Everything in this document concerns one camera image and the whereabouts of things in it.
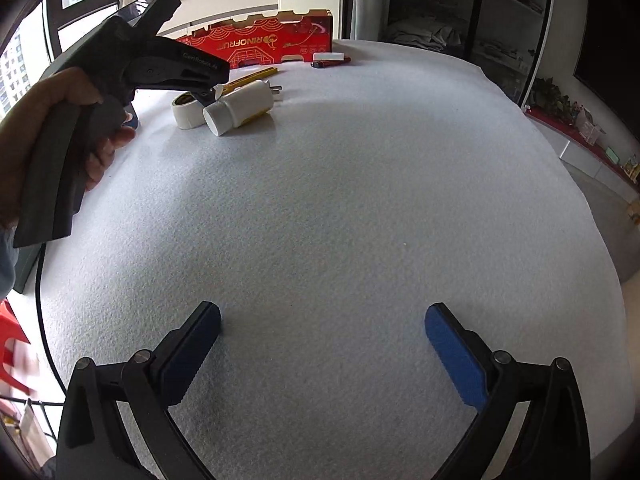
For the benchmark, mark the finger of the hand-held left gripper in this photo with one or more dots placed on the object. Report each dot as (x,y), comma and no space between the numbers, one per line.
(207,96)
(131,119)

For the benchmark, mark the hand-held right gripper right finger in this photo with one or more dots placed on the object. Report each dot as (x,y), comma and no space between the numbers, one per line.
(452,355)

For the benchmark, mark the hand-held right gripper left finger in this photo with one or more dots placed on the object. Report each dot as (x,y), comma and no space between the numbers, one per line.
(192,350)

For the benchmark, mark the masking tape roll yellow core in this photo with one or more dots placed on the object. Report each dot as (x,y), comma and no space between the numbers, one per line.
(187,112)

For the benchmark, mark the white bottle with yellow label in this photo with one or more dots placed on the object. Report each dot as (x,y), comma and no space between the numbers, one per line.
(240,105)

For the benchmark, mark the white plug adapter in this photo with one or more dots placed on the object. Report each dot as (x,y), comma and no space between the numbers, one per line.
(276,91)

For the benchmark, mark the person's left hand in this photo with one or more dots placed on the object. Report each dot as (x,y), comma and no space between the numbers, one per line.
(45,95)

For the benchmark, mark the red cardboard fruit box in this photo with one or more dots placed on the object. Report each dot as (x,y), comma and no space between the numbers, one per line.
(260,40)

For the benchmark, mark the white window counter cabinet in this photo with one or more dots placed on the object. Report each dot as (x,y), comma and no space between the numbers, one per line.
(220,5)

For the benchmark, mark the dark red lighter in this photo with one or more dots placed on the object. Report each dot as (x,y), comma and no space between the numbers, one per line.
(330,64)

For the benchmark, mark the small white eraser box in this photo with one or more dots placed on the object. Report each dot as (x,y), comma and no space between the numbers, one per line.
(329,57)

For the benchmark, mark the white felt table cover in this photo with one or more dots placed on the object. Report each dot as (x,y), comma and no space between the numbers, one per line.
(350,210)

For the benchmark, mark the red plastic stool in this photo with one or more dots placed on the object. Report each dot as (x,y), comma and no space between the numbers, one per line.
(12,345)

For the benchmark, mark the white television console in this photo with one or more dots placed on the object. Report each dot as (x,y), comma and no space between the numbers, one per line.
(590,155)

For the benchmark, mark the glass display cabinet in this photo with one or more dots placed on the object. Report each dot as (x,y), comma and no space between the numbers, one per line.
(440,10)

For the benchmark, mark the green potted plant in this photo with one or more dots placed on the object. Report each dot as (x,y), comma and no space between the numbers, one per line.
(550,97)

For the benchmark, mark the black wall television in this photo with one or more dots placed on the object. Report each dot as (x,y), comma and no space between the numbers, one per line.
(615,35)

